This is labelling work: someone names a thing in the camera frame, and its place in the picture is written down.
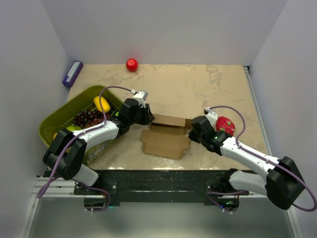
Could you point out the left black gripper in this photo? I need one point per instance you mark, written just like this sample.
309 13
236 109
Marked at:
148 118

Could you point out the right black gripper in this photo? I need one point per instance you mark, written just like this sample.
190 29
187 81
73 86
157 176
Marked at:
192 136

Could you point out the brown cardboard box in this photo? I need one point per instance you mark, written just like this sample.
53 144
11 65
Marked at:
166 137

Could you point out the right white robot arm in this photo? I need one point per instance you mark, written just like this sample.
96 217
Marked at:
277 179

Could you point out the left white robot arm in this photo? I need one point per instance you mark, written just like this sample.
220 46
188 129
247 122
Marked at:
66 153

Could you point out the purple rectangular box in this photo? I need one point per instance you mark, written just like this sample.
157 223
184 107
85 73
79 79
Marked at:
72 74

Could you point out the green striped toy fruit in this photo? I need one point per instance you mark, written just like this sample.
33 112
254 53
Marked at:
114 115

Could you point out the red dragon fruit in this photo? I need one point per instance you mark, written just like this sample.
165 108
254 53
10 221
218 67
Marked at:
225 124

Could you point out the yellow mango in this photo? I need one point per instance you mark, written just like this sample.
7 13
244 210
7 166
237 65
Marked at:
101 104

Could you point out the purple grape bunch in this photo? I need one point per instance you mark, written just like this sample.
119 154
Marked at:
88 118

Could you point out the red apple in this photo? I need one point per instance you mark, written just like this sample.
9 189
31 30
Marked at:
132 65

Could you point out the green pear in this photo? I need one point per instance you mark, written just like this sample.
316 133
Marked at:
73 128

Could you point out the olive green plastic bin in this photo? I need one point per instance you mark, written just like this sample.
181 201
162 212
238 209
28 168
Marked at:
64 117

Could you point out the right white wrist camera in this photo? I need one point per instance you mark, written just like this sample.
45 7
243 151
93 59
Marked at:
211 115

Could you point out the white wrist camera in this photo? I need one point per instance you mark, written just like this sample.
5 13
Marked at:
141 97
211 115

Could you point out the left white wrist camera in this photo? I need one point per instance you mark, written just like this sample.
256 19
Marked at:
141 97

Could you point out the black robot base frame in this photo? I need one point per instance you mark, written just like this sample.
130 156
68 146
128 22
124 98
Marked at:
115 187

